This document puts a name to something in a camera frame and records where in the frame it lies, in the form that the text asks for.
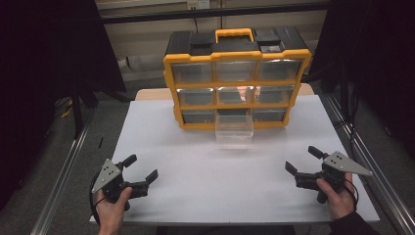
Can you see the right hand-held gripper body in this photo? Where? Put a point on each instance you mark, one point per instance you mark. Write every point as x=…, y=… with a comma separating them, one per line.
x=342, y=163

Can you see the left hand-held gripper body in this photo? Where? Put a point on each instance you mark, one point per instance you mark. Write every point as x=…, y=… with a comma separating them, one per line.
x=107, y=174

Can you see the clear plastic pull-out drawer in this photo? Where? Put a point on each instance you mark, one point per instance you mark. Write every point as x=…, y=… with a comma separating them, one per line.
x=233, y=130

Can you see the yellow black drawer organizer cabinet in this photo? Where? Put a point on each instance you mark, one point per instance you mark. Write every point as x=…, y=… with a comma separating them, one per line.
x=236, y=44

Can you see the person's left hand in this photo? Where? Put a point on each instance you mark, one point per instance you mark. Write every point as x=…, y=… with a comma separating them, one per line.
x=111, y=212

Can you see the person's right hand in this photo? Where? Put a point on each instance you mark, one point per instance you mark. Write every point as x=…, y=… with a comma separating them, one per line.
x=341, y=202

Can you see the white table cover sheet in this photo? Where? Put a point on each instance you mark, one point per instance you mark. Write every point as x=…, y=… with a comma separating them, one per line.
x=212, y=189

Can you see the set of closed clear cabinet drawers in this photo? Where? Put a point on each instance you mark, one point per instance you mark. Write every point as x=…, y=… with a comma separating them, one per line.
x=192, y=72

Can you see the dark curtain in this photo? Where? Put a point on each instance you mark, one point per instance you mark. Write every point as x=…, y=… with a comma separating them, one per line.
x=378, y=58
x=39, y=65

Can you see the black horizontal bar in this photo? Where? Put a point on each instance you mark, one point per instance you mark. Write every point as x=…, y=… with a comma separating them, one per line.
x=156, y=15

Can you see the metal floor rail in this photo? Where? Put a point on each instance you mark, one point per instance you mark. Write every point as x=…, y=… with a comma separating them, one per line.
x=63, y=173
x=385, y=186

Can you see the white wall outlet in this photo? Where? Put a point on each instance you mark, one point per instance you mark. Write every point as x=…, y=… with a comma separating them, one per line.
x=198, y=4

